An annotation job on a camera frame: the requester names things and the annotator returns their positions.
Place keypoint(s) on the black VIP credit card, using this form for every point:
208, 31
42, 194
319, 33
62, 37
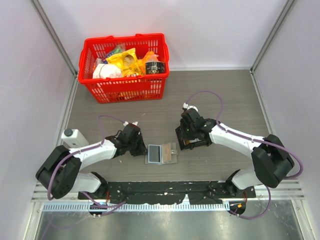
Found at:
154, 154

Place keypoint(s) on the grey leather card holder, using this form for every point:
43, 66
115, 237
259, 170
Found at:
174, 155

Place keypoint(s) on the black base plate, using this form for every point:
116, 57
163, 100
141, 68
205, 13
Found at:
169, 192

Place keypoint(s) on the white crumpled plastic bag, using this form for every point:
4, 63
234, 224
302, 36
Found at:
105, 71

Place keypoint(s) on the gold credit card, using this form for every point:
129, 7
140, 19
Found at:
166, 152

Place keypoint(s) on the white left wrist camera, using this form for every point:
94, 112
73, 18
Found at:
131, 122

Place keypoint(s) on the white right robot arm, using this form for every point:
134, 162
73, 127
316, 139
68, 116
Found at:
270, 162

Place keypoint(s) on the orange snack packet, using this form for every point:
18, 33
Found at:
150, 56

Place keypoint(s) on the green blue snack packet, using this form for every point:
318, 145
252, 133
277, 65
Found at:
118, 49

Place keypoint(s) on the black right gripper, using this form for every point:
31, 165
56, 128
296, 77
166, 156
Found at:
186, 137

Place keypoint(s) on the black card box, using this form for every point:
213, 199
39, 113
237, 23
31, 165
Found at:
196, 142

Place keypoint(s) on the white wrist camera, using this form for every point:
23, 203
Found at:
131, 122
186, 107

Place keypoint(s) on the white slotted cable duct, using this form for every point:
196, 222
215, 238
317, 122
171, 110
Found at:
87, 206

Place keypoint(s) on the white device with grey button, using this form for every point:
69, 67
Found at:
74, 138

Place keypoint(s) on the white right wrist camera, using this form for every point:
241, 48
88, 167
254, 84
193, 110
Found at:
186, 107

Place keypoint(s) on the yellow snack bag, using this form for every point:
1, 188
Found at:
127, 62

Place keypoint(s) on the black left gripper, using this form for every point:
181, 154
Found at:
142, 150

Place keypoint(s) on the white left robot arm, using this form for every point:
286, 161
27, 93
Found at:
60, 173

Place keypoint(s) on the black labelled bottle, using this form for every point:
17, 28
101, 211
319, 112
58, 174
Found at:
155, 67

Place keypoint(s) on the red plastic shopping basket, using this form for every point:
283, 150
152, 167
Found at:
136, 88

